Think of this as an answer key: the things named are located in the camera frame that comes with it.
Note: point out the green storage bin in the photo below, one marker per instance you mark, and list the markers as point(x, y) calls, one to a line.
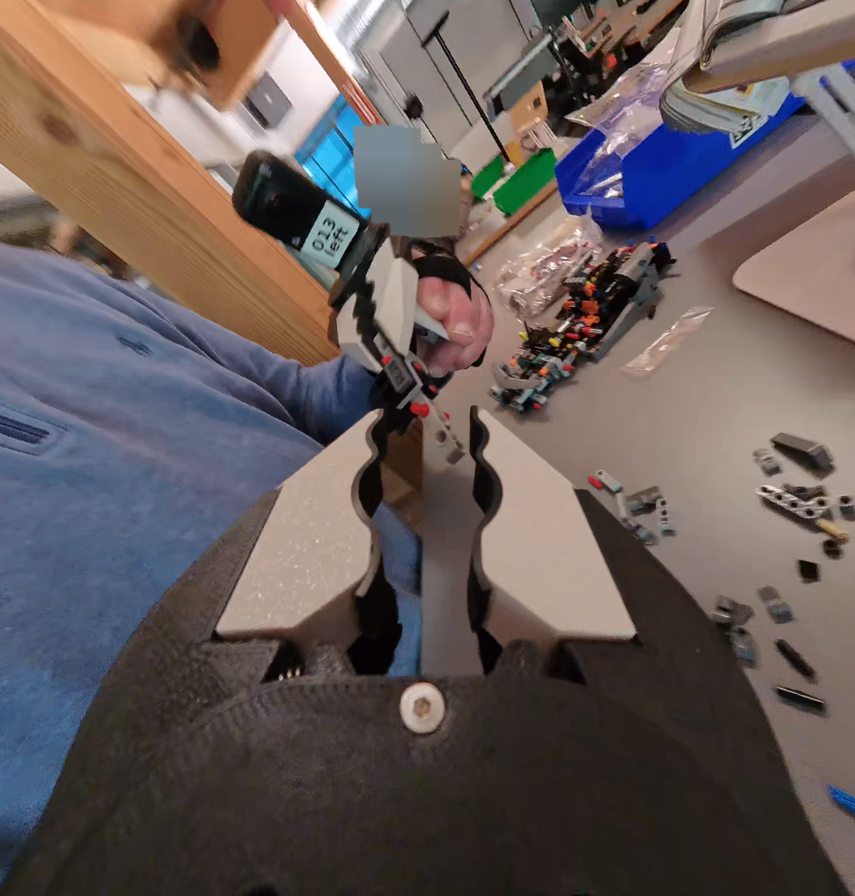
point(519, 182)

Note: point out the dark grey lego bushing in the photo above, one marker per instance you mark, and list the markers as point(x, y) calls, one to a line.
point(848, 507)

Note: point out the long light grey lego beam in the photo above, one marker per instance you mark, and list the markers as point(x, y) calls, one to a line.
point(452, 443)

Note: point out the cluster of dark lego connectors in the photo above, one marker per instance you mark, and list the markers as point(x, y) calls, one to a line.
point(743, 637)

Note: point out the small grey black brick assembly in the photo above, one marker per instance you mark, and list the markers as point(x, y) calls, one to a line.
point(395, 373)

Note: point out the small light grey lego connector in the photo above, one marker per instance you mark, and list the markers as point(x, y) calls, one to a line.
point(767, 461)

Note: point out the small clear plastic bag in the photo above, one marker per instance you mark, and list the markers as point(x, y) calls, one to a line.
point(666, 340)

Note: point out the dark grey curved lego brick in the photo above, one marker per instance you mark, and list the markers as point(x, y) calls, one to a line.
point(802, 451)

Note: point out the wooden ceiling beams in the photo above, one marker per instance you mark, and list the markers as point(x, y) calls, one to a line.
point(134, 140)

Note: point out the small grey lego brick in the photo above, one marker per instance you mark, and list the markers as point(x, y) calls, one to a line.
point(776, 604)

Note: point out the blue storage bin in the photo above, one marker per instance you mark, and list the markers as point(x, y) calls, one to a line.
point(680, 161)

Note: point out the small black round lego piece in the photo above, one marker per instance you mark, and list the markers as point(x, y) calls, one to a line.
point(832, 548)

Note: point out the dark grey angled lego beam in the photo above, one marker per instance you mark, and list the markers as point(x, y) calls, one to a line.
point(792, 500)

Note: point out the small black lego slope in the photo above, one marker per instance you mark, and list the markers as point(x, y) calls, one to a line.
point(809, 570)

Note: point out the lego instruction booklet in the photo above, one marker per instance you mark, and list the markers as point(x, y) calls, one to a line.
point(764, 56)

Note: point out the short red lego pin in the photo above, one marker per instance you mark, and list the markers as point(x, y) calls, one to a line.
point(419, 409)

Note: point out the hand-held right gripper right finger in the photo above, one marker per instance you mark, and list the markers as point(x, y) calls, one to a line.
point(554, 553)

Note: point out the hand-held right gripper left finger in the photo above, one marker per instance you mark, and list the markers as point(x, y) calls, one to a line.
point(302, 553)

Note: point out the red pin with grey connector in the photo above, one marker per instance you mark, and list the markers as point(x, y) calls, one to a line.
point(606, 482)

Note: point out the cluster of grey lego connectors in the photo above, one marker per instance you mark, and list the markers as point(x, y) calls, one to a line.
point(645, 511)

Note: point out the partly built lego model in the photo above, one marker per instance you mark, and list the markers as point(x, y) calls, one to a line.
point(582, 329)

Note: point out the person's blue clothing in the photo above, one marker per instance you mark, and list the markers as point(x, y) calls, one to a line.
point(106, 532)

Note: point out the window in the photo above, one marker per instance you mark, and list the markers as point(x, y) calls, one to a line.
point(330, 140)

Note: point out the person's left hand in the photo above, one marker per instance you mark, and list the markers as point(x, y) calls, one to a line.
point(463, 329)

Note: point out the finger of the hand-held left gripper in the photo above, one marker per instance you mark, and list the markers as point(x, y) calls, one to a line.
point(400, 287)
point(355, 336)

